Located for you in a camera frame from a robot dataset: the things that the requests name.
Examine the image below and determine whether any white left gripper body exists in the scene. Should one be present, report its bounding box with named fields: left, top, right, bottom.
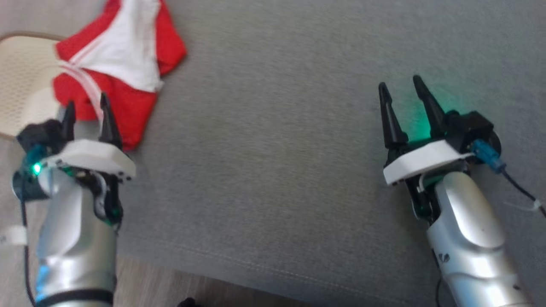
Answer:
left=40, top=139, right=137, bottom=226

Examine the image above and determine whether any beige perforated laundry basket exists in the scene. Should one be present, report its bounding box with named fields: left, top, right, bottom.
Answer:
left=0, top=33, right=71, bottom=140

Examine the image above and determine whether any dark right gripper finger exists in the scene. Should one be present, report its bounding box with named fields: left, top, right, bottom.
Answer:
left=412, top=74, right=449, bottom=140
left=378, top=82, right=409, bottom=151

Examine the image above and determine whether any white cable label tag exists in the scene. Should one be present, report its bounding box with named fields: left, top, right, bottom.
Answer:
left=0, top=226, right=28, bottom=246
left=505, top=200, right=543, bottom=212

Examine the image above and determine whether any red and white basketball jersey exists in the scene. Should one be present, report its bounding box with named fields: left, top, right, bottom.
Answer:
left=51, top=0, right=188, bottom=151

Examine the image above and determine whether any grey fabric sofa cushion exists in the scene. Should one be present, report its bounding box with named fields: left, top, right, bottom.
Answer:
left=114, top=0, right=546, bottom=307

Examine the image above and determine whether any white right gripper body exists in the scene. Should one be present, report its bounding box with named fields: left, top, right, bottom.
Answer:
left=383, top=139, right=473, bottom=224

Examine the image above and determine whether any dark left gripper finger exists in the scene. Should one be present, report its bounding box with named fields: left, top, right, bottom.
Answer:
left=61, top=101, right=77, bottom=142
left=98, top=93, right=124, bottom=151

